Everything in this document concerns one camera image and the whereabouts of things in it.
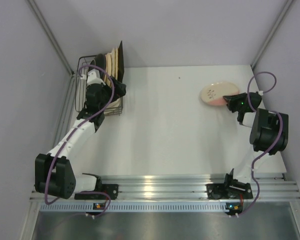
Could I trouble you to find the cream and pink floral plate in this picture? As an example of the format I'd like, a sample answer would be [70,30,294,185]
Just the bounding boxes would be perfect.
[200,81,240,107]

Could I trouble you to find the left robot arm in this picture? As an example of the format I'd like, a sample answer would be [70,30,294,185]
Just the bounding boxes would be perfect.
[34,77,126,205]

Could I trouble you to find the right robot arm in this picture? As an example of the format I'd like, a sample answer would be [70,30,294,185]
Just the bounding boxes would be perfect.
[222,92,289,183]

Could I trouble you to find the dark square plate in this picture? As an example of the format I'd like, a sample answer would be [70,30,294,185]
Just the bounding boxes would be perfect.
[117,41,125,83]

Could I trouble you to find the dark wire dish rack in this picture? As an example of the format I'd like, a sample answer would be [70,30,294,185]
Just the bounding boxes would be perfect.
[75,53,127,116]

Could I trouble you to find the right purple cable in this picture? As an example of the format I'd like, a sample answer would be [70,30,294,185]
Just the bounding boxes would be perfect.
[226,71,282,217]

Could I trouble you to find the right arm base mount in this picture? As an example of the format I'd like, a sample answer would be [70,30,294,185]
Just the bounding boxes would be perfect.
[206,183,253,200]

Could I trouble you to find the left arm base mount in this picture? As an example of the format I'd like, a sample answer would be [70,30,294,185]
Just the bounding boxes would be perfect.
[74,184,119,200]

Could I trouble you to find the aluminium rail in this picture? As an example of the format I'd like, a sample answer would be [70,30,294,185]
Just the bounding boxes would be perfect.
[29,174,300,201]

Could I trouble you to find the slotted cable duct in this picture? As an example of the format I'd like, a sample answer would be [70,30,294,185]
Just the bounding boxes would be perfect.
[40,202,242,213]

